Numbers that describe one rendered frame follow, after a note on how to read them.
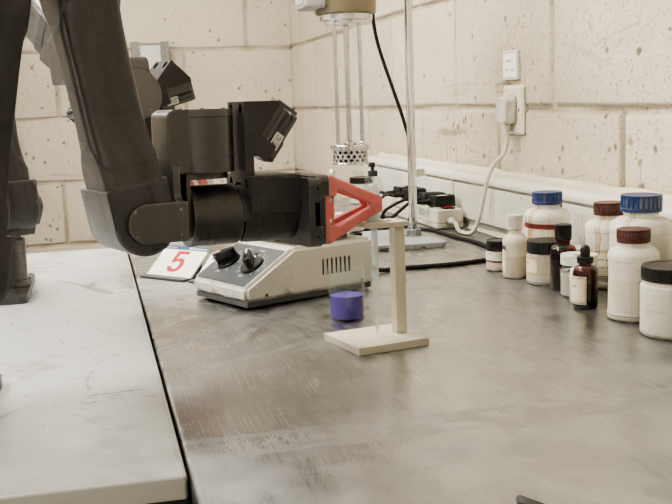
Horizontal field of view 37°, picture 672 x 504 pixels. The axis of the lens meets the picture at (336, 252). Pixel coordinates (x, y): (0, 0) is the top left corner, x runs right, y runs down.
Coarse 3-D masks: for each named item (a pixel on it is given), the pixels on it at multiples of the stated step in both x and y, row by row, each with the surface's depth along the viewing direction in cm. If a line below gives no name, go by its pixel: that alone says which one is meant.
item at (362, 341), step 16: (368, 224) 101; (384, 224) 102; (400, 224) 103; (400, 240) 104; (400, 256) 104; (400, 272) 105; (400, 288) 105; (400, 304) 105; (400, 320) 105; (336, 336) 105; (352, 336) 105; (368, 336) 104; (384, 336) 104; (400, 336) 104; (416, 336) 104; (352, 352) 101; (368, 352) 100
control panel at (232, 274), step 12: (240, 252) 133; (252, 252) 131; (264, 252) 129; (276, 252) 128; (216, 264) 133; (240, 264) 129; (264, 264) 126; (204, 276) 131; (216, 276) 130; (228, 276) 128; (240, 276) 126; (252, 276) 125
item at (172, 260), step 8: (160, 256) 153; (168, 256) 152; (176, 256) 151; (184, 256) 150; (192, 256) 150; (200, 256) 149; (160, 264) 152; (168, 264) 151; (176, 264) 150; (184, 264) 149; (192, 264) 148; (176, 272) 149; (184, 272) 148
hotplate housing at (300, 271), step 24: (336, 240) 132; (360, 240) 133; (288, 264) 126; (312, 264) 129; (336, 264) 131; (360, 264) 133; (216, 288) 128; (240, 288) 125; (264, 288) 125; (288, 288) 127; (312, 288) 129
